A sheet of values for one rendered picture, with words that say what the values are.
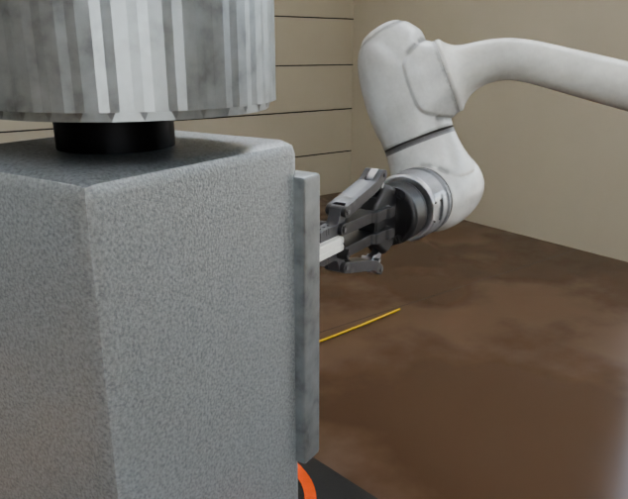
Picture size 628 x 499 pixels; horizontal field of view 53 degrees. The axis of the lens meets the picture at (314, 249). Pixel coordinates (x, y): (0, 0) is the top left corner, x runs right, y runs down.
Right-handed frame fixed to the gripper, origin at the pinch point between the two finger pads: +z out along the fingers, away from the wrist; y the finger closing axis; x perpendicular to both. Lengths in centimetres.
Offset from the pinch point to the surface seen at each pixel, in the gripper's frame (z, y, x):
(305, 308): 7.4, 2.9, -3.9
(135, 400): 26.3, 3.1, -2.9
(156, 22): 23.3, -20.7, -4.2
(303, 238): 7.5, -3.7, -3.8
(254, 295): 13.5, -0.1, -2.9
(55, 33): 27.2, -20.1, -0.1
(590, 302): -389, 145, 27
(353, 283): -333, 146, 181
